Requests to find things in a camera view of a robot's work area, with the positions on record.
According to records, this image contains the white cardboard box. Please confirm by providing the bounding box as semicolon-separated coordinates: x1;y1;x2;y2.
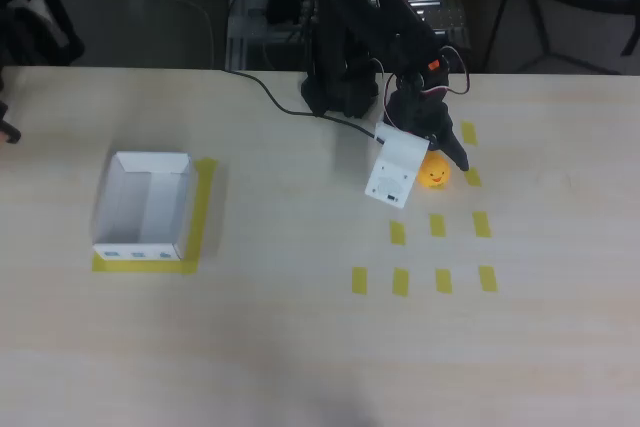
91;150;194;262

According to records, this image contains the orange smiley toy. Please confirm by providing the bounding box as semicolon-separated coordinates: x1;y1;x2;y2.
416;154;453;191

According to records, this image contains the black cable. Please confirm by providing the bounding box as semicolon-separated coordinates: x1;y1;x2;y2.
224;68;377;140

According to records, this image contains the long yellow tape strip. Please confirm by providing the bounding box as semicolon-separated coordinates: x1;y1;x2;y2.
91;254;199;277
177;157;219;276

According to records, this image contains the white floor cable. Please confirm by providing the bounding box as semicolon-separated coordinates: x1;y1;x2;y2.
99;0;217;68

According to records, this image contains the black device part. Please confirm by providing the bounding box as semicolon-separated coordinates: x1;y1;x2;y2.
0;100;23;145

